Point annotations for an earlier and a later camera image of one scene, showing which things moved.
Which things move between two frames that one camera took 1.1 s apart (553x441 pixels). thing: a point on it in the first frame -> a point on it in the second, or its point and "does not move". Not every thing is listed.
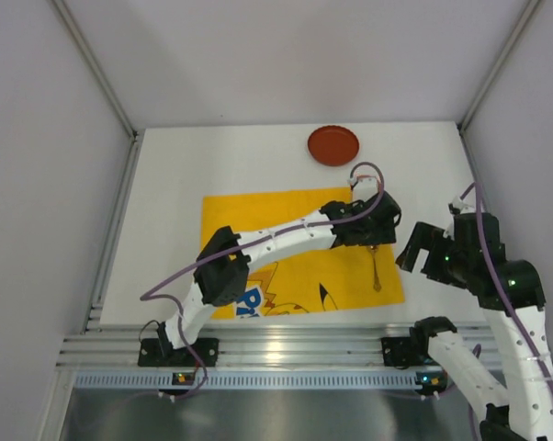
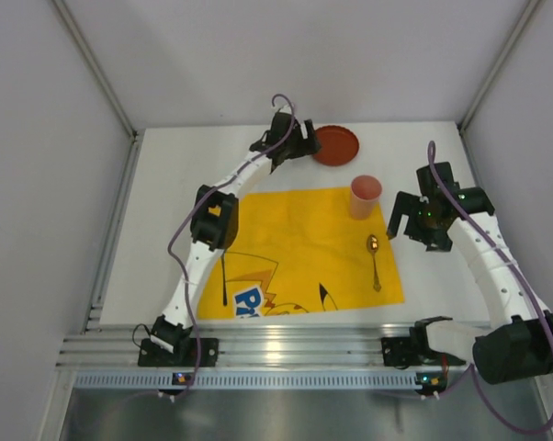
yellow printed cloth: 301,280 does not move
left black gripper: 378,232 -> 301,141
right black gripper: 425,253 -> 408,211
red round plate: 333,145 does not move
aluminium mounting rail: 249,344 does not move
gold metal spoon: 377,285 does not move
